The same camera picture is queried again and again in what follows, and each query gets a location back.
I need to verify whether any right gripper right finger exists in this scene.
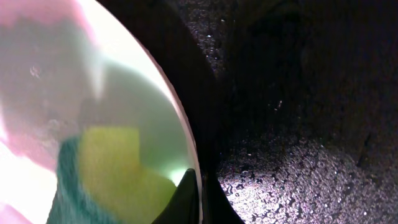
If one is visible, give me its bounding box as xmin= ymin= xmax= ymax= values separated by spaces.
xmin=203 ymin=173 xmax=244 ymax=224

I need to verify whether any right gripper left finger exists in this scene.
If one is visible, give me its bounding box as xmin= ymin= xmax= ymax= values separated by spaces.
xmin=152 ymin=168 xmax=200 ymax=224

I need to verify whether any green yellow sponge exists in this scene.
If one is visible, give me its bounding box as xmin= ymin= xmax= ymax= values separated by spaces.
xmin=47 ymin=127 xmax=177 ymax=224

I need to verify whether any white plate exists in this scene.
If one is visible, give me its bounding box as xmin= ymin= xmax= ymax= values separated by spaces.
xmin=1 ymin=0 xmax=203 ymax=223

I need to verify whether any round black tray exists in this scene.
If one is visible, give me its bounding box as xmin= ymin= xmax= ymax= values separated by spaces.
xmin=103 ymin=0 xmax=397 ymax=223

